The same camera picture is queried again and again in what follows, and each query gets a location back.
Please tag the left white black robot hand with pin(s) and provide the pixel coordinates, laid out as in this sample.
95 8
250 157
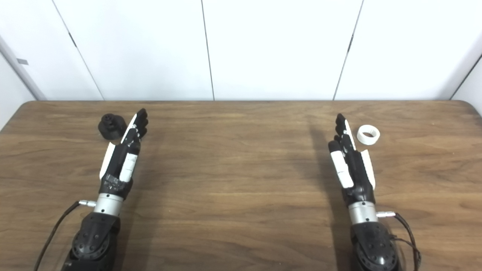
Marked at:
120 162

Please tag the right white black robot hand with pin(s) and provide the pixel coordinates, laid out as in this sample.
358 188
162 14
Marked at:
356 169

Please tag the round black part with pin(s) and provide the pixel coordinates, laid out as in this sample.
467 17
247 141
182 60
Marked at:
111 128

